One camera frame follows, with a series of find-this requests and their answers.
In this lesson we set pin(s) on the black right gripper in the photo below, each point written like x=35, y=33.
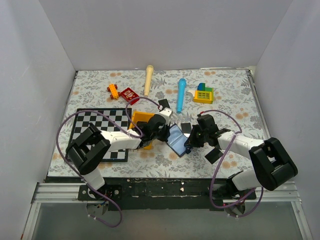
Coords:
x=191, y=141

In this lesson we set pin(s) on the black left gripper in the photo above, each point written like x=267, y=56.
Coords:
x=166, y=128

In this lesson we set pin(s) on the blue leather card holder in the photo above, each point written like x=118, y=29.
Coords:
x=177, y=139

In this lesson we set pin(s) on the black VIP card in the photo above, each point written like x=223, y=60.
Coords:
x=186, y=128

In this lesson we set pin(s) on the black credit card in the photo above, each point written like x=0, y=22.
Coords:
x=164, y=103

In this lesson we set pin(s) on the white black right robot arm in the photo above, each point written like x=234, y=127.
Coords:
x=272, y=165

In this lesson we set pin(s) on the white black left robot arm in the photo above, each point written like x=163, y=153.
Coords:
x=88, y=149

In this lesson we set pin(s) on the black card in bin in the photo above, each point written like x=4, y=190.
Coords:
x=141, y=124

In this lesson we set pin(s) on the yellow plastic bin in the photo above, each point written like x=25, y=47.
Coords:
x=140, y=119

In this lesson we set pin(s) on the yellow green toy brick house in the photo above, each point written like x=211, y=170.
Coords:
x=203, y=94

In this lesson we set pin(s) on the blue toy microphone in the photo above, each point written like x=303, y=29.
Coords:
x=182, y=83

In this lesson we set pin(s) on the red owl toy block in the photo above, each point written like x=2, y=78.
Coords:
x=128, y=94

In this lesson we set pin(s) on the black silver chessboard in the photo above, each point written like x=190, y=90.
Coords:
x=81, y=121

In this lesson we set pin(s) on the cream toy microphone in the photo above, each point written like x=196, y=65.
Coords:
x=148, y=78

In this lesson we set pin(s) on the yellow toy brick car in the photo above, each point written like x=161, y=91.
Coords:
x=113, y=90

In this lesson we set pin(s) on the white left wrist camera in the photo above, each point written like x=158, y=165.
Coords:
x=166, y=113

